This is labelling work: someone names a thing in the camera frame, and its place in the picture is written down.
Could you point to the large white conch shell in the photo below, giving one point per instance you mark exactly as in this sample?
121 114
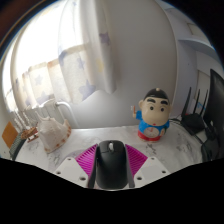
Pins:
53 133

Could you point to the dark keyboard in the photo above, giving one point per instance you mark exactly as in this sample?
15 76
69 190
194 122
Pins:
17 148

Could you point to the black router with antennas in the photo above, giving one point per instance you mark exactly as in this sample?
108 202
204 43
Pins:
193 121

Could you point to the white metal tube rail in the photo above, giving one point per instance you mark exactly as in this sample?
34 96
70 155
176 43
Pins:
63 105

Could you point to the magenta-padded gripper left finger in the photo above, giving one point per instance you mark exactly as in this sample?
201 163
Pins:
85 161

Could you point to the wooden model sailing ship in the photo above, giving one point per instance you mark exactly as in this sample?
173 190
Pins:
28 132

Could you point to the orange brown board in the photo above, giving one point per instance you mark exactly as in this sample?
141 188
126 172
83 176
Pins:
9 134

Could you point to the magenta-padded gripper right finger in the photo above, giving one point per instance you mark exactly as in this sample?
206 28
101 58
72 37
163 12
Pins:
137 161

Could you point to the white wall shelf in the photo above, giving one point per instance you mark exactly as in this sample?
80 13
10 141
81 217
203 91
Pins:
196 43

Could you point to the white star print curtain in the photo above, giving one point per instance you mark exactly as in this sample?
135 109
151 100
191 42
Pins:
66 56

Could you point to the cartoon boy clock figurine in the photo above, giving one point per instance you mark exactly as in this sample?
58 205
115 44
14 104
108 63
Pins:
154 115

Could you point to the black computer monitor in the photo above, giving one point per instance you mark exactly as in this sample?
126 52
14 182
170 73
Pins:
216 110

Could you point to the black computer mouse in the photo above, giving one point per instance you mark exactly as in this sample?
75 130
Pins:
111 166

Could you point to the white printed tablecloth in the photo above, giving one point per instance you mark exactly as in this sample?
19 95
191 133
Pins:
176 146

